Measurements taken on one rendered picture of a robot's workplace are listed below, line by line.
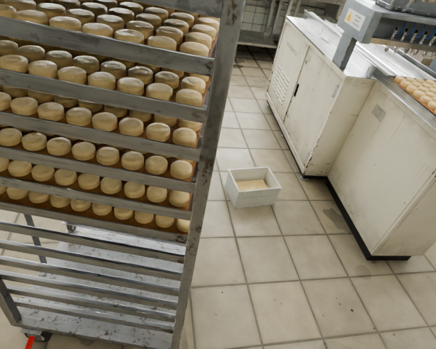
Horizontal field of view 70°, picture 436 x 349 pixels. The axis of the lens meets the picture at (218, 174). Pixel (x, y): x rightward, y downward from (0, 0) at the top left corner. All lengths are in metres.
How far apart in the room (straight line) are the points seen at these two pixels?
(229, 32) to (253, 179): 1.77
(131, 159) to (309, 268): 1.38
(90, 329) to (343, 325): 1.16
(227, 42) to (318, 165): 1.90
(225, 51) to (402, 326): 1.72
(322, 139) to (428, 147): 0.69
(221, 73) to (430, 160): 1.34
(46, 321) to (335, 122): 1.85
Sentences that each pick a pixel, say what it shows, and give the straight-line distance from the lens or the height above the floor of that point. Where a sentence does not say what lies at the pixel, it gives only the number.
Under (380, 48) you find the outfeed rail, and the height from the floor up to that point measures 0.88.
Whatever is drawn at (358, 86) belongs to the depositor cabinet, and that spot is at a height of 0.79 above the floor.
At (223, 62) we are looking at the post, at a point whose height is 1.25.
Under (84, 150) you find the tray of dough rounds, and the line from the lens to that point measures 0.76.
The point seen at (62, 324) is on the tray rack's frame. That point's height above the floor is 0.15.
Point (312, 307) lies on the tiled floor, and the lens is 1.76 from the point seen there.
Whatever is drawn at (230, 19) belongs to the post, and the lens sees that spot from 0.48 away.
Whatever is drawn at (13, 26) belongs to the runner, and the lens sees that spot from 0.64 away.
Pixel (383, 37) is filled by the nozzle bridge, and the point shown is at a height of 1.05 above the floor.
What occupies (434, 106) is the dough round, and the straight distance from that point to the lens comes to 1.74.
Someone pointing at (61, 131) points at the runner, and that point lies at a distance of 0.69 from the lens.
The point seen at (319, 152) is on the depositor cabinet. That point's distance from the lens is 2.24.
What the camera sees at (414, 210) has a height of 0.47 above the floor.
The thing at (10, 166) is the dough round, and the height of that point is 0.88.
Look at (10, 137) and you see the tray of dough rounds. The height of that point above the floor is 0.97.
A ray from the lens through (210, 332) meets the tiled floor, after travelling 1.56.
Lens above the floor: 1.42
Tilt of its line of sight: 39 degrees down
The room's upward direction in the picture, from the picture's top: 12 degrees clockwise
